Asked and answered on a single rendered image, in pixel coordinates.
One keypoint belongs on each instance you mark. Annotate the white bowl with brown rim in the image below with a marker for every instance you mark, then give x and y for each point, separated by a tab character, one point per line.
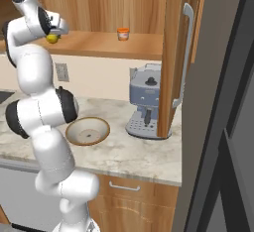
88	132

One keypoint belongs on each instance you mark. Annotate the dark grey fridge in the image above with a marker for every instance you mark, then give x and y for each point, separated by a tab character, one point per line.
218	110

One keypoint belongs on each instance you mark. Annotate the dark sink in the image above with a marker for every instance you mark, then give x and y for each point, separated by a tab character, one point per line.
5	96

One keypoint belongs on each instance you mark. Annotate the wooden wall cabinet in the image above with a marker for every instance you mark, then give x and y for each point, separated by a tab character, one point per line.
105	8

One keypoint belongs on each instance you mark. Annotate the grey blue coffee machine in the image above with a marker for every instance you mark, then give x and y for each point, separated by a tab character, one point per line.
145	93

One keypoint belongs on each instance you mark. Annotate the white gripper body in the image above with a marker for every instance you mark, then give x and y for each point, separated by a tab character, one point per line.
60	23

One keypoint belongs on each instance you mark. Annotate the yellow lemon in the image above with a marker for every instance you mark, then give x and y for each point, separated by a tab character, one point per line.
52	39

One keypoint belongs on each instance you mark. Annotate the wooden cabinet door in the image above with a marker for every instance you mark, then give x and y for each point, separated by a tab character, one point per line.
172	57

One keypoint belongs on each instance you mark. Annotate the grey wall outlet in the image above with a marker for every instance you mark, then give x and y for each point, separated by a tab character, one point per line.
62	72

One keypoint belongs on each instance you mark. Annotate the orange jar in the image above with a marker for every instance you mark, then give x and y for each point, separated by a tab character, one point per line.
123	34

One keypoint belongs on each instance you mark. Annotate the grey dishwasher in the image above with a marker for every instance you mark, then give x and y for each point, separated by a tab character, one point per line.
20	196

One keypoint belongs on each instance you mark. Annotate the wooden drawer front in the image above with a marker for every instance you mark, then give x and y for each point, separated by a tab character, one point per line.
145	206

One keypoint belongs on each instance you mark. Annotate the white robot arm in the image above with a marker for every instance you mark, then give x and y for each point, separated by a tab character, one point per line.
39	113

